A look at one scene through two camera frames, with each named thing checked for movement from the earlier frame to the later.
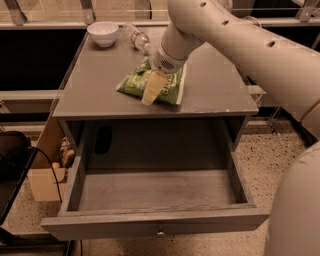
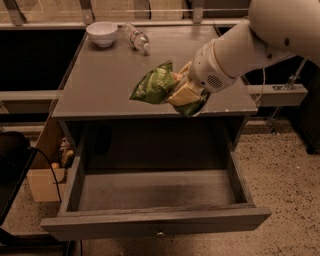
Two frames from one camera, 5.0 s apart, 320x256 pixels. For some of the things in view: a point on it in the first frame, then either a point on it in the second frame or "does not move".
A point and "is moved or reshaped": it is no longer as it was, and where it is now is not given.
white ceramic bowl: [103, 32] does not move
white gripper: [165, 62] to [207, 70]
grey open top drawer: [127, 204] does not move
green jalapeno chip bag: [172, 91] is moved or reshaped
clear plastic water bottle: [139, 39] does not move
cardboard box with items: [48, 174] does not move
